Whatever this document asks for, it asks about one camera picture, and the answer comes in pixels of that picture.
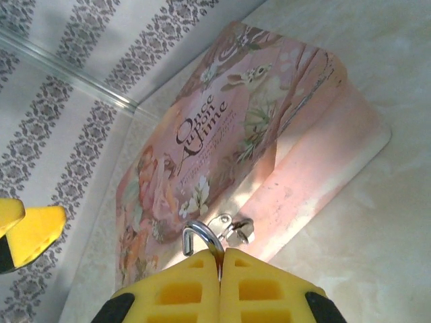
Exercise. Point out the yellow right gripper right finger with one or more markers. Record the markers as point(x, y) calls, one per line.
point(269, 296)

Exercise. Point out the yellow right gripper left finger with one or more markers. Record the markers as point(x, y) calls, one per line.
point(175, 292)

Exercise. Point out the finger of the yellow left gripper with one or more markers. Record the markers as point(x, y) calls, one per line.
point(10, 213)
point(37, 232)

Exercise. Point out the silver tin box hasp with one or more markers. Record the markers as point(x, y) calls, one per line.
point(235, 232)

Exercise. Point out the aluminium frame post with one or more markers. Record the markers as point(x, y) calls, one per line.
point(67, 72)

